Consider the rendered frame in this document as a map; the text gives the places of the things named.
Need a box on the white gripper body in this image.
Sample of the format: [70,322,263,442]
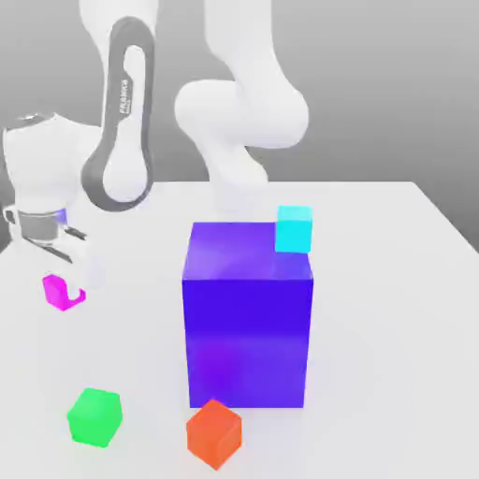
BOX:
[16,223,108,292]

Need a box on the large purple box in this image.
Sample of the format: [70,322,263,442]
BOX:
[181,221,314,410]

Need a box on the small cyan cube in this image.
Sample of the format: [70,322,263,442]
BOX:
[274,205,313,254]

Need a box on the small orange cube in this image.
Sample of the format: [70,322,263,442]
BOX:
[185,399,243,472]

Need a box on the small green cube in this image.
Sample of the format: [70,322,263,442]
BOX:
[66,387,124,449]

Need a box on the small magenta cube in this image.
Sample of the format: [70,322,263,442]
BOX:
[41,273,87,312]

